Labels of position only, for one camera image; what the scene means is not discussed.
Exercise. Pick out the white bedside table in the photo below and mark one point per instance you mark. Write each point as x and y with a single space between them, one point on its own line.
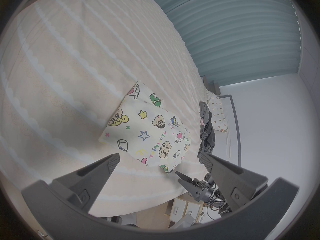
182 207

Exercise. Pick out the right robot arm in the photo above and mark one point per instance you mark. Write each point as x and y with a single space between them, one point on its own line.
220 201

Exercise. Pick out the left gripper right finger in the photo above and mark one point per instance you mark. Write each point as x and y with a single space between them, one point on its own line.
232 181

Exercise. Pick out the grey bedside table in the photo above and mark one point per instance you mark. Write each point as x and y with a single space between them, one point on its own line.
212 85

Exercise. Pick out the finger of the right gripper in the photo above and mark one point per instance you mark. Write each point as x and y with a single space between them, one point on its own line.
190 190
185 177

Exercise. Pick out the white printed pyjama top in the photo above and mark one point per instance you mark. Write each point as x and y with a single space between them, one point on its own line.
150 134

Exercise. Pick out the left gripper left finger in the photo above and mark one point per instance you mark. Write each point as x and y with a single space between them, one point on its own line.
90 181

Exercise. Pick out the bed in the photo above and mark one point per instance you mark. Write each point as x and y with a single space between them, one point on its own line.
75 59

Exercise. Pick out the white printed pillow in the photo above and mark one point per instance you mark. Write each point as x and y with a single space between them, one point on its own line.
217 111

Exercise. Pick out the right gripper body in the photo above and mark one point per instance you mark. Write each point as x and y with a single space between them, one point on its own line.
203 190

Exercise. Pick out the blue-green curtain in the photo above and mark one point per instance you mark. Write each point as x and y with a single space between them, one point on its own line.
237 34

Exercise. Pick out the pile of clothes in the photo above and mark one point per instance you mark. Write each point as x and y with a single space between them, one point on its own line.
207 136

